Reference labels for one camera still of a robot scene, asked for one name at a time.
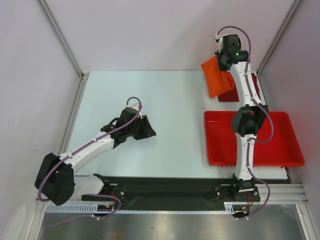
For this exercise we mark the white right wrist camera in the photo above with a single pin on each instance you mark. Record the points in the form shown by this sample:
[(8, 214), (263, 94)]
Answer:
[(219, 40)]

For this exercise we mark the right aluminium frame post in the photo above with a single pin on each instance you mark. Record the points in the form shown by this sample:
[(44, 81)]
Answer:
[(279, 34)]

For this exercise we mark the aluminium frame post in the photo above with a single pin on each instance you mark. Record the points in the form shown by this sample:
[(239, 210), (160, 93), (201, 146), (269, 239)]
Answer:
[(279, 34), (58, 33)]

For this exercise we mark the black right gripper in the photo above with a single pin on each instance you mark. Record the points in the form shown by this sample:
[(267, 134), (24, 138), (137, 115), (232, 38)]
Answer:
[(222, 61)]

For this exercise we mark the red plastic tray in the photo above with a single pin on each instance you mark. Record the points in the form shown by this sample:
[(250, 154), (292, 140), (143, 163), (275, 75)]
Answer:
[(282, 150)]

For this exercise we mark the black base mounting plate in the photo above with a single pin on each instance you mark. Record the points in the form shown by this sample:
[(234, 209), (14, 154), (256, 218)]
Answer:
[(163, 191)]

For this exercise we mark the left aluminium frame post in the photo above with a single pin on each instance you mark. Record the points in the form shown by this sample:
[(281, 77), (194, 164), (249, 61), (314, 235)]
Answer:
[(58, 33)]

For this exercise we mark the aluminium front rail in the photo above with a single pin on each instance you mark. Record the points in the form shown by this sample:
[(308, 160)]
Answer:
[(278, 194)]

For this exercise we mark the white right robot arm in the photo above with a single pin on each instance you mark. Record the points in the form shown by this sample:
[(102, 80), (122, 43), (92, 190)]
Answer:
[(248, 119)]

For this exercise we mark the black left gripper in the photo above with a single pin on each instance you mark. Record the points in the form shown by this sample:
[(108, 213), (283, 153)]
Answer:
[(147, 131)]

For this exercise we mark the folded dark red t shirt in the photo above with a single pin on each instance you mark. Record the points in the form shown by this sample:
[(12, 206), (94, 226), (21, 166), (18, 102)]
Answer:
[(232, 95)]

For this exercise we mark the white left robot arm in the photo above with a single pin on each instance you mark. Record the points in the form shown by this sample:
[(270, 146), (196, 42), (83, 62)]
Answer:
[(55, 180)]

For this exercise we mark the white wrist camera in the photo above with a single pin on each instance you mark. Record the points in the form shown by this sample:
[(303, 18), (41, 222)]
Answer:
[(135, 107), (219, 40)]

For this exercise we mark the grey slotted cable duct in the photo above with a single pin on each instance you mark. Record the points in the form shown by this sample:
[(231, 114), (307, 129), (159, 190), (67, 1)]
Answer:
[(106, 208)]

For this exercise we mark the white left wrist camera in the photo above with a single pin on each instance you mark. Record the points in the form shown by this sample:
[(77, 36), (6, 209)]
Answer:
[(135, 107)]

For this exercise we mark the orange t shirt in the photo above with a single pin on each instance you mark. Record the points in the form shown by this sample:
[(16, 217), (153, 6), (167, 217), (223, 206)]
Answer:
[(218, 82)]

